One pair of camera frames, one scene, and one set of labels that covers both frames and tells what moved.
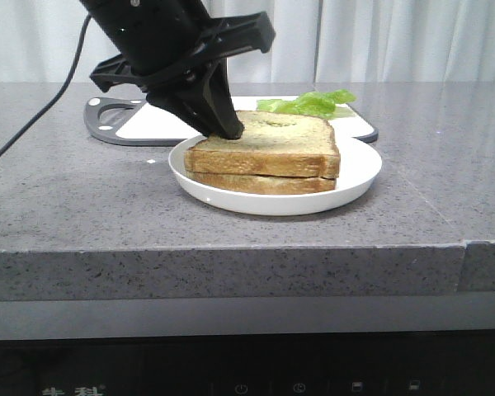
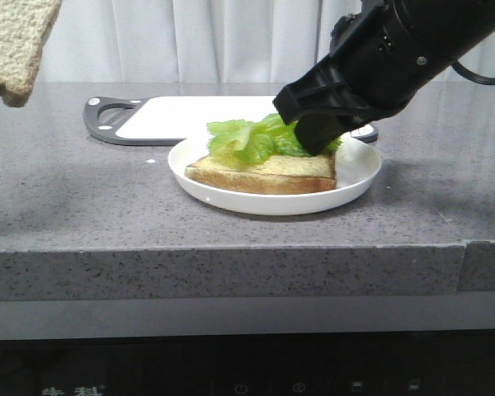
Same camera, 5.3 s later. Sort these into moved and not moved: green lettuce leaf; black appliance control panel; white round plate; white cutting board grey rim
Moved: green lettuce leaf
Not moved: white round plate; black appliance control panel; white cutting board grey rim
